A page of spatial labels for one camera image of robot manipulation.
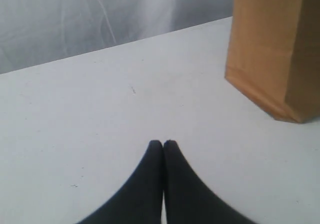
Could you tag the brown paper shopping bag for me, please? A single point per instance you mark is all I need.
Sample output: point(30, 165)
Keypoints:
point(273, 56)

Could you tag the white backdrop curtain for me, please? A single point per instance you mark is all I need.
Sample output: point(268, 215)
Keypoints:
point(34, 32)

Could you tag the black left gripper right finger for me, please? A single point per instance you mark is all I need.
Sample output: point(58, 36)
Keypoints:
point(187, 198)

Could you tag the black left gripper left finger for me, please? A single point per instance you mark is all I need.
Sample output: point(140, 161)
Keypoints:
point(140, 199)

